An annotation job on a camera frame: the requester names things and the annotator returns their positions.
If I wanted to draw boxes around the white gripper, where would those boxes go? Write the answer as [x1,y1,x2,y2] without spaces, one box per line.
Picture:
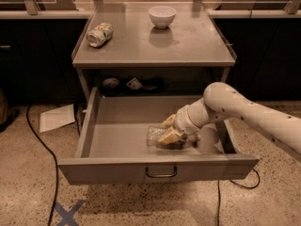
[157,105,200,145]

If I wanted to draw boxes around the clear plastic water bottle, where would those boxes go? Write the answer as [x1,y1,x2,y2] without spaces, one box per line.
[146,126,199,150]

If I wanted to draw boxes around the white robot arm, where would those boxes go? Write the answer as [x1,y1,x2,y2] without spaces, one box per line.
[157,82,301,161]

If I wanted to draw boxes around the open grey top drawer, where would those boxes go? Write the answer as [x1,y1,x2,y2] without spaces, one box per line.
[58,89,259,185]

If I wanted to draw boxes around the dark items under tabletop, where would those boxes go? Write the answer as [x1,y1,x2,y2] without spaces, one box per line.
[98,77,165,97]

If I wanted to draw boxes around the grey metal cabinet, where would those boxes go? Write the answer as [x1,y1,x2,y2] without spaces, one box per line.
[72,2,236,96]

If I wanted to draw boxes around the white paper sheet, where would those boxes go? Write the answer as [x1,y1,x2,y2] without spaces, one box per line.
[40,105,75,133]

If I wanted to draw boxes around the white ceramic bowl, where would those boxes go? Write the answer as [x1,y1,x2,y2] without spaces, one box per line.
[149,6,177,29]

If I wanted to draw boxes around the blue tape cross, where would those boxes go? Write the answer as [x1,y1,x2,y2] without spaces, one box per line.
[55,200,86,226]

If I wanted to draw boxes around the metal drawer handle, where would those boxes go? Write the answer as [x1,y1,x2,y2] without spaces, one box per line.
[145,166,178,179]

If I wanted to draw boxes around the black floor cable right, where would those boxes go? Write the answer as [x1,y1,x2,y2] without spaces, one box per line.
[215,168,261,226]

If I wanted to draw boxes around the black floor cable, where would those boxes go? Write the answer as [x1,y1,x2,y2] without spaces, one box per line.
[215,168,261,226]
[25,104,60,226]

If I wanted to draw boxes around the black floor cable left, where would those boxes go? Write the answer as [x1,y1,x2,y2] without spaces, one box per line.
[25,104,60,226]

